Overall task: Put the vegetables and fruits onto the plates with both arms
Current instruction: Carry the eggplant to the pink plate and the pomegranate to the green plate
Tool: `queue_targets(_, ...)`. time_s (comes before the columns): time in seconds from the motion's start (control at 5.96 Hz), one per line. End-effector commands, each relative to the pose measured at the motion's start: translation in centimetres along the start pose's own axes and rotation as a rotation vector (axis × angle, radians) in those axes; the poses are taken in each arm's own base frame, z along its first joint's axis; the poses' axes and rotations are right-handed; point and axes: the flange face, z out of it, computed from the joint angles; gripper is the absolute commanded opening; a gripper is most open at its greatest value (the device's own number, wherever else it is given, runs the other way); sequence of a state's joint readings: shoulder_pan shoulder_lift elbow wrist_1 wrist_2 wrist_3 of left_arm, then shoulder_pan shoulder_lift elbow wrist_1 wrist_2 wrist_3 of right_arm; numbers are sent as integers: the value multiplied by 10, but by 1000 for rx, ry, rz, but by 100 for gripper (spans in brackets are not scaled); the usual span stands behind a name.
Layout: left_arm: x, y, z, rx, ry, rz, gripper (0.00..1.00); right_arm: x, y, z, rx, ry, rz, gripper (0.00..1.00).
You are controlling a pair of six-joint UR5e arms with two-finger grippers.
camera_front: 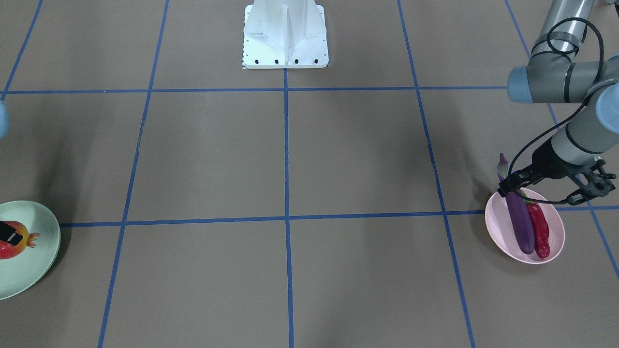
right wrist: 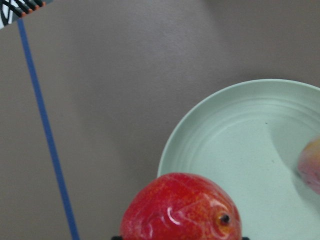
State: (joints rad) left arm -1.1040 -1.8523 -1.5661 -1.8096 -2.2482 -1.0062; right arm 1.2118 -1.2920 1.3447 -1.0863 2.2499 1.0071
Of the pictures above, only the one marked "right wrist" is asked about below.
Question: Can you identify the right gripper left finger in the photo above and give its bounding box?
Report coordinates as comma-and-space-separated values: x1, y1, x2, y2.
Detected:
111, 236, 123, 240

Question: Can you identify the yellow pink peach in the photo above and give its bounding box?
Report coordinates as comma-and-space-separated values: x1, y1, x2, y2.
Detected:
297, 136, 320, 195

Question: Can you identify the green plate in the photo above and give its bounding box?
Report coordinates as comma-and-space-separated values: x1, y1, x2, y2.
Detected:
158, 79, 320, 240

